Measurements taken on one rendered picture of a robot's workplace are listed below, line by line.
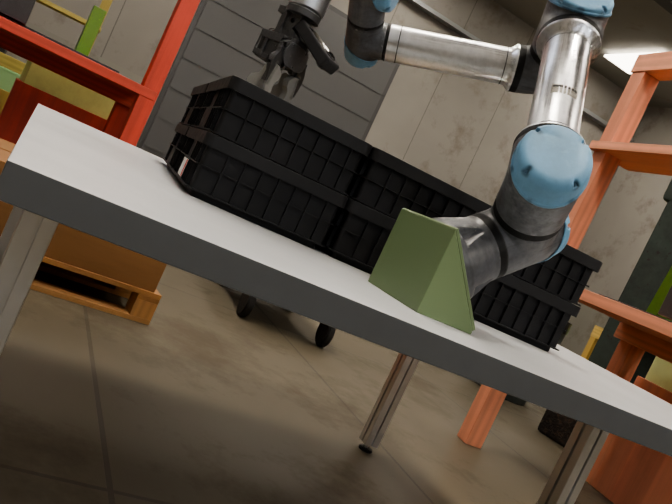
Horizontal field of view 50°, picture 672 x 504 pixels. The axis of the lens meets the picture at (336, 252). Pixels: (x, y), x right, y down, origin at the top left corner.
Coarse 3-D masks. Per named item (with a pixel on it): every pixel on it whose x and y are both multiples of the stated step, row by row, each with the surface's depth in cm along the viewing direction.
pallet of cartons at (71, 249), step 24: (0, 144) 308; (0, 168) 264; (0, 216) 268; (72, 240) 284; (96, 240) 288; (48, 264) 320; (72, 264) 286; (96, 264) 290; (120, 264) 295; (144, 264) 299; (48, 288) 285; (96, 288) 326; (120, 288) 331; (144, 288) 302; (120, 312) 299; (144, 312) 304
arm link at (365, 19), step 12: (360, 0) 138; (372, 0) 136; (384, 0) 135; (396, 0) 139; (348, 12) 143; (360, 12) 140; (372, 12) 140; (384, 12) 142; (360, 24) 142; (372, 24) 142
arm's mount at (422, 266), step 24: (408, 216) 120; (408, 240) 117; (432, 240) 112; (456, 240) 108; (384, 264) 121; (408, 264) 115; (432, 264) 109; (456, 264) 109; (384, 288) 118; (408, 288) 112; (432, 288) 108; (456, 288) 110; (432, 312) 109; (456, 312) 111
